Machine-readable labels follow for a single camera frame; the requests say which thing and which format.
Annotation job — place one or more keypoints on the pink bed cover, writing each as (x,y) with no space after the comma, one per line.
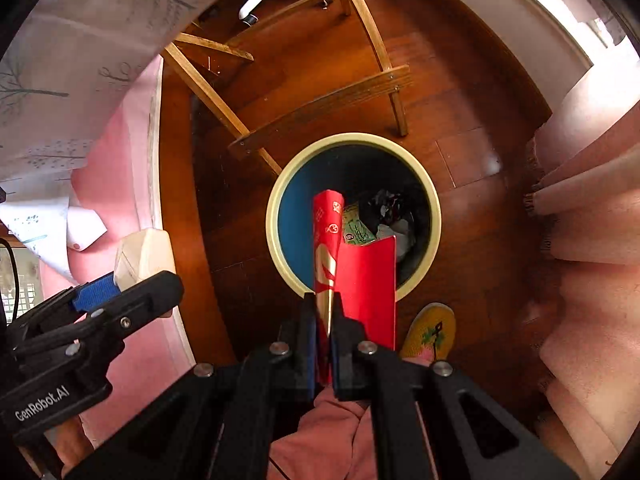
(121,183)

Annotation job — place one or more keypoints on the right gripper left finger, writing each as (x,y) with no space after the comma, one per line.
(216,422)

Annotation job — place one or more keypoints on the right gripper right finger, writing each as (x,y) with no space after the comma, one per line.
(432,422)

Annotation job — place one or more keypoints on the person left hand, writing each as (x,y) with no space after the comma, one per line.
(70,441)

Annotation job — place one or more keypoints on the beige small box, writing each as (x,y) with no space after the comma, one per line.
(141,255)

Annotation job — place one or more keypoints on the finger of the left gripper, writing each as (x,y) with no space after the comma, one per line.
(129,311)
(64,308)

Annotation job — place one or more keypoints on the pink trousers legs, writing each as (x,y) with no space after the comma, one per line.
(334,440)

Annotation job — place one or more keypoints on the blue cream trash bin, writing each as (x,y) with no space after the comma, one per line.
(355,165)

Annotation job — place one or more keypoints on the black gold wrapper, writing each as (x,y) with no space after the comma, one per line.
(384,207)

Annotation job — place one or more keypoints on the tree print tablecloth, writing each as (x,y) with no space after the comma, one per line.
(68,68)

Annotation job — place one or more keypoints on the white paper bag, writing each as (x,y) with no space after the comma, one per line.
(400,231)

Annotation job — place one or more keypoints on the right yellow slipper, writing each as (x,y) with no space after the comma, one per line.
(431,335)

